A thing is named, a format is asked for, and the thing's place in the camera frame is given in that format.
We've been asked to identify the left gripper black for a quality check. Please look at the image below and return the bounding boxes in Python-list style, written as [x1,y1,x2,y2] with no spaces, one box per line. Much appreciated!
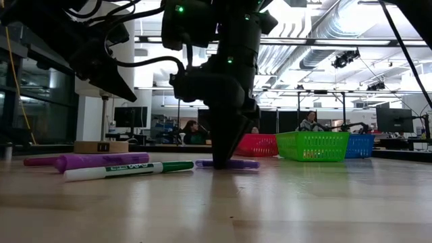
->
[81,36,138,103]

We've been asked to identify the black background frame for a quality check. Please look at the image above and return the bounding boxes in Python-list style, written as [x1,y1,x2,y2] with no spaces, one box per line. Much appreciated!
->
[296,89,348,133]

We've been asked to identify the white lamp wooden base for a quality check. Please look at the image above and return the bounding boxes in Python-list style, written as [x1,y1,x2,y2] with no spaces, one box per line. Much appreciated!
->
[73,0,136,155]

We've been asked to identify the purple highlighter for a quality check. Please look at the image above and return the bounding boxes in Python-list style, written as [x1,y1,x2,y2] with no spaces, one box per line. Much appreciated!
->
[53,152,151,174]

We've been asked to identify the green Expo whiteboard marker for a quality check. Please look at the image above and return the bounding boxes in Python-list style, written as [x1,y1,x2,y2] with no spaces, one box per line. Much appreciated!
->
[63,160,195,184]

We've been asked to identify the black computer monitor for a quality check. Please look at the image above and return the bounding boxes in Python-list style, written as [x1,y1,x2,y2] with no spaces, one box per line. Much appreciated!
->
[113,106,149,129]
[375,107,414,134]

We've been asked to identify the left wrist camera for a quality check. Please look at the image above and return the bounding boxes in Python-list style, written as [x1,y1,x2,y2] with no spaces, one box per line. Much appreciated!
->
[101,18,132,45]

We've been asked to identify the blue plastic basket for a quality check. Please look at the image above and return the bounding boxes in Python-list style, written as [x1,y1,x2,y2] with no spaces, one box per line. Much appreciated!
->
[344,134,377,160]

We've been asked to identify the violet white thin marker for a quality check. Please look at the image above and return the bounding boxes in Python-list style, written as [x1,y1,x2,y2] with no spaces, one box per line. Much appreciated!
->
[194,159,261,171]

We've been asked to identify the yellow cable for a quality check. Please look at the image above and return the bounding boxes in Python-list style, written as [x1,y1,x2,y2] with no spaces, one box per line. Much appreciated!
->
[0,0,37,145]

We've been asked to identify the black partition panels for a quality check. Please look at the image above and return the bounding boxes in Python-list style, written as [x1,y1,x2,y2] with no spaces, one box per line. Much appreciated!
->
[259,109,300,134]

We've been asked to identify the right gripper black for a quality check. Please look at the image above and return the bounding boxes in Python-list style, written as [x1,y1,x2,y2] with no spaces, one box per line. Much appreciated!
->
[169,50,261,169]

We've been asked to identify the green plastic basket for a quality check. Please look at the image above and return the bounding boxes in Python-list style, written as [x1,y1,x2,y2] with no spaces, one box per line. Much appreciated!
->
[275,131,351,163]

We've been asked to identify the purple thin marker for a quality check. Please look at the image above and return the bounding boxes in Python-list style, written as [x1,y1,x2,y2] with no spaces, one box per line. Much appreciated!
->
[23,156,61,167]

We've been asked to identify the red plastic basket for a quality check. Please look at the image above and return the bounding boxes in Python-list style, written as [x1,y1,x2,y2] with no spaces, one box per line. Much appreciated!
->
[234,133,279,158]

